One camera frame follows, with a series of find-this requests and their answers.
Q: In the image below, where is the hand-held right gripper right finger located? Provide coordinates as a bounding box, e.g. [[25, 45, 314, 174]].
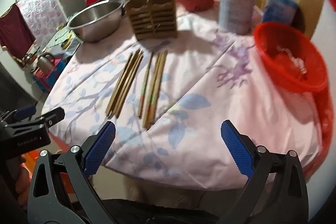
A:
[[220, 120, 310, 224]]

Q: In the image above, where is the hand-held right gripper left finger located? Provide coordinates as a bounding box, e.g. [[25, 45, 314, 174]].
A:
[[27, 121, 117, 224]]

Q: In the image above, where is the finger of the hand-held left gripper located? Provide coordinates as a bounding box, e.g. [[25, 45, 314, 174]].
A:
[[7, 107, 66, 133], [0, 105, 37, 123]]

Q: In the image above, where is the bunch of wooden chopsticks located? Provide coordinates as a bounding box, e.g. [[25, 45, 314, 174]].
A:
[[105, 49, 168, 130]]

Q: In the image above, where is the wooden chopstick holder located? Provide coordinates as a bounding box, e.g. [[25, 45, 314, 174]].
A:
[[125, 0, 178, 41]]

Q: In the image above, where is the person's left hand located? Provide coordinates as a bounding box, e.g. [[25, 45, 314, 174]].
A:
[[18, 160, 34, 199]]

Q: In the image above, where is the blue plastic stool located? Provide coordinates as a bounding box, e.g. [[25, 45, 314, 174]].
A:
[[33, 60, 66, 93]]

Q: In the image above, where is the pink floral tablecloth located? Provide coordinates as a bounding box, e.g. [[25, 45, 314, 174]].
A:
[[42, 0, 326, 189]]

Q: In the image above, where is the stainless steel kettle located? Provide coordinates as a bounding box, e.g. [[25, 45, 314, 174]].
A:
[[37, 53, 55, 75]]

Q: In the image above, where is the side table with green cloth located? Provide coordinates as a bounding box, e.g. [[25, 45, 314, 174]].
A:
[[43, 27, 80, 62]]

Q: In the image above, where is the dark red cloth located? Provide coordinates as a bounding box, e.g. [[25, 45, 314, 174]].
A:
[[0, 4, 36, 60]]

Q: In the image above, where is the stainless steel basin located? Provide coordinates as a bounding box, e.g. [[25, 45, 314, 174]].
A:
[[68, 0, 124, 43]]

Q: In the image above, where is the pink floral plastic sheet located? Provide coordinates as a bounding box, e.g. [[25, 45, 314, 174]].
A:
[[17, 0, 67, 48]]

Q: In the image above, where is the red plastic basket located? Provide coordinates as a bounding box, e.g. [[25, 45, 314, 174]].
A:
[[253, 21, 336, 177]]

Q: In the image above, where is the milk powder tin gold lid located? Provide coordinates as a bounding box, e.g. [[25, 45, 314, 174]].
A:
[[218, 0, 257, 35]]

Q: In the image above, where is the blue lidded plastic canister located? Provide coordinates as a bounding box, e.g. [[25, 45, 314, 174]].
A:
[[262, 0, 298, 28]]

